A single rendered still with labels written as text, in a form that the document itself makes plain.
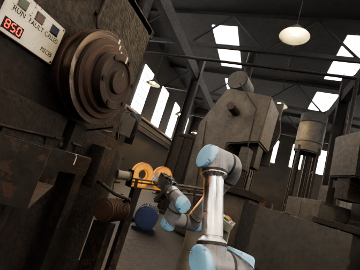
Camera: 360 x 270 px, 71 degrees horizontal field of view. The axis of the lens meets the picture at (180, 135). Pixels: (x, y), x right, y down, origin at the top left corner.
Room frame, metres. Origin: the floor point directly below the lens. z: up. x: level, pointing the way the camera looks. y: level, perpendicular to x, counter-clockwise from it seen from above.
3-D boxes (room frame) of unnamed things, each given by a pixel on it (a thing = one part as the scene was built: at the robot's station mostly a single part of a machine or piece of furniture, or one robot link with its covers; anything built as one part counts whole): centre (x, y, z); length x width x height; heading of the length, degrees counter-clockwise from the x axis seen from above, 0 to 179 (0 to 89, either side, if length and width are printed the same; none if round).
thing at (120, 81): (1.22, 0.39, 1.11); 0.28 x 0.06 x 0.28; 160
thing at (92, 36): (1.25, 0.48, 1.11); 0.47 x 0.06 x 0.47; 160
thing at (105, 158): (1.48, 0.41, 0.68); 0.11 x 0.08 x 0.24; 70
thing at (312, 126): (8.78, -4.55, 2.25); 0.92 x 0.92 x 4.50
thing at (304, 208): (4.47, -2.65, 0.55); 1.10 x 0.53 x 1.10; 0
